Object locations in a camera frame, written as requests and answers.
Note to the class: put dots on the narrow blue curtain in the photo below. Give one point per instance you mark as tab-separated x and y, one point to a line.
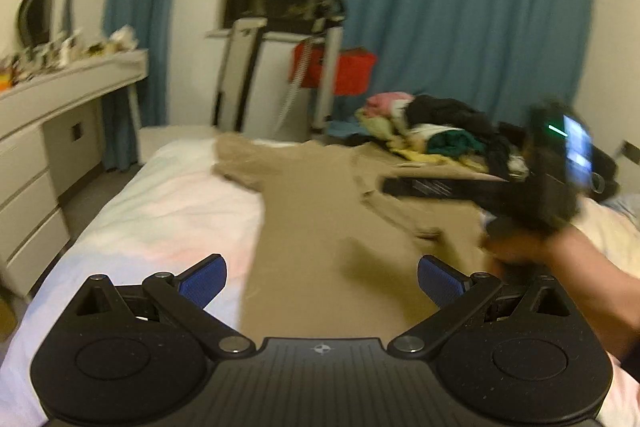
145	32

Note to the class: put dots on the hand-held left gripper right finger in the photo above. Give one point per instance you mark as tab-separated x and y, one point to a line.
442	281

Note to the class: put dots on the tan printed t-shirt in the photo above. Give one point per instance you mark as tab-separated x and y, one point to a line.
320	227

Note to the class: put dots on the person's right forearm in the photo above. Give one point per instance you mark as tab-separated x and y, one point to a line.
600	287

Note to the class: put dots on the person's right hand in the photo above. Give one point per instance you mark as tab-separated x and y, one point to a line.
520	249

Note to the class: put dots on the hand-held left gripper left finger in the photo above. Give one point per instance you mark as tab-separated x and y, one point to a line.
202	281

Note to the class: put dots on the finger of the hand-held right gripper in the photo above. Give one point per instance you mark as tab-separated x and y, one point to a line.
435	189

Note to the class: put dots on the white folded treadmill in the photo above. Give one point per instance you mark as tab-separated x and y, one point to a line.
240	72

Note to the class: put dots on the group of cosmetic bottles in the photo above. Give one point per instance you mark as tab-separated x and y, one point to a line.
55	54

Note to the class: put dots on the wavy black-framed mirror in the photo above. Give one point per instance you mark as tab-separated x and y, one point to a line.
37	7

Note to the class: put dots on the white vanity desk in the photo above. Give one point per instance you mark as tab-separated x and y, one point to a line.
45	147

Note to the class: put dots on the dark wall socket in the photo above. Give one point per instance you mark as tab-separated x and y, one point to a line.
626	149

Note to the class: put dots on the light blue pillow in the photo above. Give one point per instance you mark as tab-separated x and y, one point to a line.
625	209

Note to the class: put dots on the pile of mixed clothes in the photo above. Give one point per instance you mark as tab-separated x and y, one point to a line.
435	132

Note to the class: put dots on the white tissue box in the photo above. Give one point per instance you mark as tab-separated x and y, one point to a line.
122	38

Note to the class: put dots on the garment steamer on stand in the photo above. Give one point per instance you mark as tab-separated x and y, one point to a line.
327	47

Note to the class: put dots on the bed with pastel sheet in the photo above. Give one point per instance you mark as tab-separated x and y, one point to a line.
150	227

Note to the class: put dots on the wide blue curtain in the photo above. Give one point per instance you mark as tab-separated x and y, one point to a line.
465	7

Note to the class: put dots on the black armchair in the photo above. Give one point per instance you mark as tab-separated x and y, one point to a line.
607	172

